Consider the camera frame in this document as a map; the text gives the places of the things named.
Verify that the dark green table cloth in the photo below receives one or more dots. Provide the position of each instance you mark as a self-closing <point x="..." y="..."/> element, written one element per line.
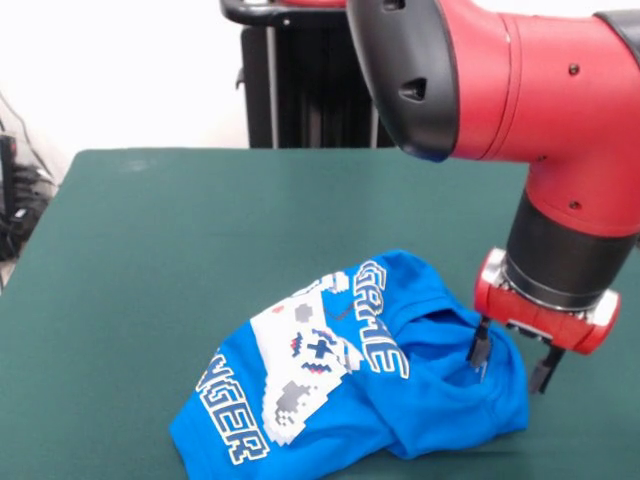
<point x="125" y="250"/>

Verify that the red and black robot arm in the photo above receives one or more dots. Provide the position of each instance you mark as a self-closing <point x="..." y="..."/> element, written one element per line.
<point x="525" y="100"/>

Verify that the blue printed shirt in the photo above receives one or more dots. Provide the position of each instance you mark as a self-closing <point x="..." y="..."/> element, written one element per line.
<point x="440" y="400"/>

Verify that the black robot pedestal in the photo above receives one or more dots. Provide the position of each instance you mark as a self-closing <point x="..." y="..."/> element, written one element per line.
<point x="300" y="90"/>

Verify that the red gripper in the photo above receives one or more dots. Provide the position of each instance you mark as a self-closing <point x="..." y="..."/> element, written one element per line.
<point x="530" y="315"/>

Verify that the black box device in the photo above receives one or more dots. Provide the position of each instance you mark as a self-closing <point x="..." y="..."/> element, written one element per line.
<point x="7" y="170"/>

